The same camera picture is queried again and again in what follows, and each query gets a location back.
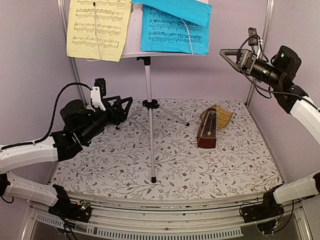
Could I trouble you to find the aluminium front rail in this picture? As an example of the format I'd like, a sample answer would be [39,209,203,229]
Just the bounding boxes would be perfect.
[21,192,315,240]

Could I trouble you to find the aluminium frame post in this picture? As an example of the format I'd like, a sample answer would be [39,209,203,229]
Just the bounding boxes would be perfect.
[245,0,275,109]
[56,0,87,105]

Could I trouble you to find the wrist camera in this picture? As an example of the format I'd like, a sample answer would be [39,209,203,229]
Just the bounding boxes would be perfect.
[248,27,259,47]
[94,78,107,97]

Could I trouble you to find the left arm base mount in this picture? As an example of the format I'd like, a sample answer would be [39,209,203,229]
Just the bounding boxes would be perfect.
[48,198,92,223]

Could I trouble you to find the left aluminium frame post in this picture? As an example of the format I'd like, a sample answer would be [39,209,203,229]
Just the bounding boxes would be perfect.
[56,0,87,105]

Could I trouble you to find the right aluminium frame post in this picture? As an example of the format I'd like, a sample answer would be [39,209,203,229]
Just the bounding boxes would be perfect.
[245,0,275,109]

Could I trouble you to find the floral table cloth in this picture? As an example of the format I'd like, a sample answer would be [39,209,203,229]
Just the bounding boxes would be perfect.
[51,99,283,200]

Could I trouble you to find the woven bamboo tray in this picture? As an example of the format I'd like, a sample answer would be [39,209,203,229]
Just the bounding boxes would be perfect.
[211,104,233,130]

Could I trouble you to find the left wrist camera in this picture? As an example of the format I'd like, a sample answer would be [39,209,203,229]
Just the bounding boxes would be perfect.
[94,78,107,97]

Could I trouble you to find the dark red wooden metronome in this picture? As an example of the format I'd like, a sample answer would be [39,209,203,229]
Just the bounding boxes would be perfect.
[196,107,217,149]

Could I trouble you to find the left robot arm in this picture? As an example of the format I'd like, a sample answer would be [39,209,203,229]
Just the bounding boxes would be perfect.
[0,78,133,217]

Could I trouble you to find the white tripod music stand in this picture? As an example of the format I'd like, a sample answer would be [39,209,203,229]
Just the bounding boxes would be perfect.
[86,0,213,184]

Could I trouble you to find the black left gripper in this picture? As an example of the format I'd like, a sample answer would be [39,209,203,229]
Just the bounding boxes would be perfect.
[79,95,134,144]

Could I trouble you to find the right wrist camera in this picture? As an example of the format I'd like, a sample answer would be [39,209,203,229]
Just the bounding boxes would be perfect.
[248,27,259,47]

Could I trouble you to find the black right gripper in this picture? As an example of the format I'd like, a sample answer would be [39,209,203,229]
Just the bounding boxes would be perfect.
[220,48,285,87]

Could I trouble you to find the white blue sheet music booklet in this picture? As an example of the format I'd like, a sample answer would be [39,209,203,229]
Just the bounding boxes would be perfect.
[132,0,213,55]

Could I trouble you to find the yellow sheet music page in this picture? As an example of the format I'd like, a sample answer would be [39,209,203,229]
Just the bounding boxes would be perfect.
[66,0,132,62]

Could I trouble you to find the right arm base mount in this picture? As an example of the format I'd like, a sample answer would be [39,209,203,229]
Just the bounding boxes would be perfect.
[239,200,285,236]

